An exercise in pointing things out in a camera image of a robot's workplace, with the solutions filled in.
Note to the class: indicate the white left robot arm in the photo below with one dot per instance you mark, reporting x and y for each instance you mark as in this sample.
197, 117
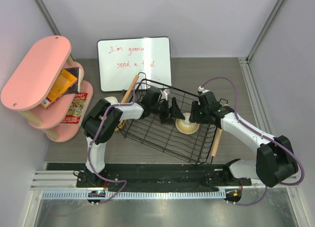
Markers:
99, 125

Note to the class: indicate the dark purple book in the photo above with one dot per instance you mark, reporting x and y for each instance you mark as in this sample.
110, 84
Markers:
75, 75

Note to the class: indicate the red storey house book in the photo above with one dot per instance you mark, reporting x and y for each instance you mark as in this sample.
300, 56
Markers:
76, 109

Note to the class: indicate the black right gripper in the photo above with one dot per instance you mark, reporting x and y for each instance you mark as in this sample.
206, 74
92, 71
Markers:
194, 117

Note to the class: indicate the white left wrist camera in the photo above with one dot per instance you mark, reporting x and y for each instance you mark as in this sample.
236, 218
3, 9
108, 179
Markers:
164, 94

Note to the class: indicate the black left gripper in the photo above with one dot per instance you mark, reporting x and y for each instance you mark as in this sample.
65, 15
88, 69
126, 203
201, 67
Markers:
174, 111

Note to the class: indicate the yellow dotted white bowl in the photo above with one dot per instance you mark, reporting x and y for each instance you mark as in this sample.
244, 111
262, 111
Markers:
185, 126

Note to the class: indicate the orange yellow ribbed bowl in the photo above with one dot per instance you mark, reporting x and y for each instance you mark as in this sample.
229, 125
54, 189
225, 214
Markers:
120, 125

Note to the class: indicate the green square bowl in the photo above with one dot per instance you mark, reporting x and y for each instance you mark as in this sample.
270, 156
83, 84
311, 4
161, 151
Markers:
111, 100

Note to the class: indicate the yellow orange book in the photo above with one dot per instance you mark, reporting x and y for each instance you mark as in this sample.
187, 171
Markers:
60, 86

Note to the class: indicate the whiteboard with red writing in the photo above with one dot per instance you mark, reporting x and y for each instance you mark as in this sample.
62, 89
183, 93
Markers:
120, 60

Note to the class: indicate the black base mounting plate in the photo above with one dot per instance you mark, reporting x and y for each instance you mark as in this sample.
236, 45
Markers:
144, 177

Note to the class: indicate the black wire dish rack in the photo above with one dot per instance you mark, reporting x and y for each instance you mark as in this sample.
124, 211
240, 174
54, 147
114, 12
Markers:
194, 148

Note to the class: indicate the white slotted cable duct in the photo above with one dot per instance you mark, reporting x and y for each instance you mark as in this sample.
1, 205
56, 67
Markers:
97, 194

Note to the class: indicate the pink three-tier shelf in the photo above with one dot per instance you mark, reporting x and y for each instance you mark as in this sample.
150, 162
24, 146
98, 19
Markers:
31, 82

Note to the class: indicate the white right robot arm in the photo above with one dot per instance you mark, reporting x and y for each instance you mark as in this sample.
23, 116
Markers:
274, 160

